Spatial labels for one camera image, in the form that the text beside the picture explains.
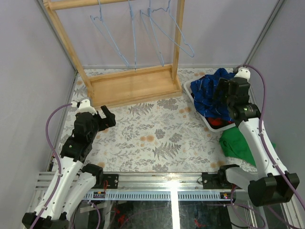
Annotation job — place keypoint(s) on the white plastic basket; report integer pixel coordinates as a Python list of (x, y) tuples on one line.
[(190, 94)]

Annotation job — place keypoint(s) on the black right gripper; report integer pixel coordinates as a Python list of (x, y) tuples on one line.
[(223, 85)]

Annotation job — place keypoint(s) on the black shirt wire hanger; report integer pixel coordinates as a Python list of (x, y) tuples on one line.
[(150, 31)]

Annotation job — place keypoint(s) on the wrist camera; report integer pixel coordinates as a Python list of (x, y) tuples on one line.
[(84, 106), (242, 72)]

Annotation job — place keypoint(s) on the blue plaid shirt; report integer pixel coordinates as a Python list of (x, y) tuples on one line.
[(203, 90)]

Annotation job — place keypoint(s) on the red plaid shirt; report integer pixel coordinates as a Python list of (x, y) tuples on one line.
[(217, 122)]

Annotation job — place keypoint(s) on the wooden clothes rack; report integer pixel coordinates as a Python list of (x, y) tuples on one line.
[(125, 87)]

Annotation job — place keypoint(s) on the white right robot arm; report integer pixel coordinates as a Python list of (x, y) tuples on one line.
[(273, 184)]

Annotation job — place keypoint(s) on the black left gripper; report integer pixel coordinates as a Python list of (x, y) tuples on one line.
[(99, 121)]

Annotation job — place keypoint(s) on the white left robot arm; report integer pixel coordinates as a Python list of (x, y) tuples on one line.
[(64, 176)]

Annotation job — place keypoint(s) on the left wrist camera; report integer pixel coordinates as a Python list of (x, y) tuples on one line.
[(84, 106)]

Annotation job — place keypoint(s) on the aluminium mounting rail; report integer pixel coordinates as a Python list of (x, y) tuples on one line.
[(135, 187)]

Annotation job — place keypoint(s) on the red shirt wire hanger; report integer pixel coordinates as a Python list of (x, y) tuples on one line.
[(133, 34)]

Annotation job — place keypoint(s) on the green cloth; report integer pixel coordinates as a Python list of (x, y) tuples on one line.
[(235, 145)]

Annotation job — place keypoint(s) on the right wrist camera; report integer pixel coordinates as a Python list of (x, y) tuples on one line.
[(242, 72)]

